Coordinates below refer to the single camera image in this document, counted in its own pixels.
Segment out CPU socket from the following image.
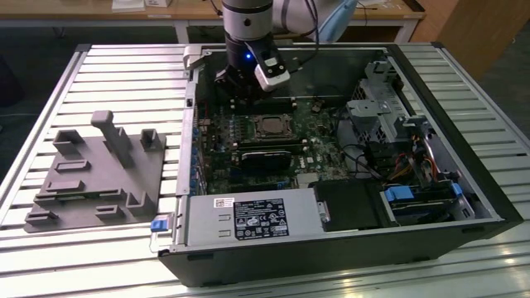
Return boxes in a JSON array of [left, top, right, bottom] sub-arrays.
[[250, 114, 298, 140]]

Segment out black RAM stick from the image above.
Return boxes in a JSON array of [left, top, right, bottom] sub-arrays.
[[239, 138, 302, 146], [238, 142, 302, 153]]

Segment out black graphics card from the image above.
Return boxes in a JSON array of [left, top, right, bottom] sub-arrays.
[[238, 148, 294, 171]]

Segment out metal drive cage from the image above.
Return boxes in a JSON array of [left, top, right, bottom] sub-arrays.
[[346, 60, 432, 145]]

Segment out green motherboard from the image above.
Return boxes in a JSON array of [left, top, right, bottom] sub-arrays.
[[194, 99, 353, 195]]

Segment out wooden desk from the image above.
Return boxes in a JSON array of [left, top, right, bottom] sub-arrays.
[[0, 0, 428, 44]]

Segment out silver chipset heatsink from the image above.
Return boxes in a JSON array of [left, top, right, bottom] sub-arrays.
[[298, 173, 322, 189]]

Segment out grey parts rack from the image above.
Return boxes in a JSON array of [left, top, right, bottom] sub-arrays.
[[23, 110, 170, 233]]

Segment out grey power supply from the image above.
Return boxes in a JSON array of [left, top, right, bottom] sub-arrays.
[[182, 188, 329, 246]]

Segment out black drive box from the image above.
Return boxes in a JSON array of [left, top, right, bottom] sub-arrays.
[[313, 179, 393, 233]]

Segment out hard disk in blue carrier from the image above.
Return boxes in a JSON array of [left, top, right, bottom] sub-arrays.
[[381, 184, 461, 225]]

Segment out wooden cabinet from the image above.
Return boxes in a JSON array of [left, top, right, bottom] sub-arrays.
[[409, 0, 530, 80]]

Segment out black PC case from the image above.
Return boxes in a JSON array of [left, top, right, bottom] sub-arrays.
[[157, 42, 524, 288]]

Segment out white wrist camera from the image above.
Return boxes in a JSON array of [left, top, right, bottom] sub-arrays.
[[247, 40, 291, 93]]

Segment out grey case handle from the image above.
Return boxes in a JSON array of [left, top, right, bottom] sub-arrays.
[[182, 45, 209, 71]]

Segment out coloured power wires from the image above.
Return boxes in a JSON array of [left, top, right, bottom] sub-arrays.
[[392, 153, 440, 183]]

